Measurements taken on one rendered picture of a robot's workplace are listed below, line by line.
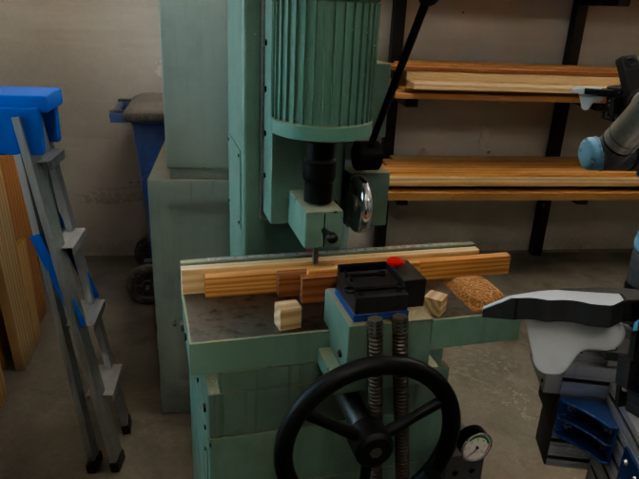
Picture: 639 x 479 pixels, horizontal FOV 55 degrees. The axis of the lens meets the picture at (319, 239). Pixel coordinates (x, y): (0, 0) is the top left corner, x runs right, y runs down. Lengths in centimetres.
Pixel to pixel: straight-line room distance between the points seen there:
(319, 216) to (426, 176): 210
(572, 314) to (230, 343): 66
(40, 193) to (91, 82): 173
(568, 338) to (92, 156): 319
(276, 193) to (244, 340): 32
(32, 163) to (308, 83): 95
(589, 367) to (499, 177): 203
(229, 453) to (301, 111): 59
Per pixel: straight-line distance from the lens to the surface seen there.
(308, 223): 107
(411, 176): 312
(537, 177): 337
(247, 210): 128
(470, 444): 121
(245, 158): 125
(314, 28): 97
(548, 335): 45
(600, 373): 137
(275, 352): 103
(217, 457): 113
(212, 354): 101
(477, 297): 116
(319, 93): 99
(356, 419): 97
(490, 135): 370
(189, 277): 114
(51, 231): 179
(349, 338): 94
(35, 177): 175
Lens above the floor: 141
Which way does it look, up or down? 21 degrees down
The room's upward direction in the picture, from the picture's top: 3 degrees clockwise
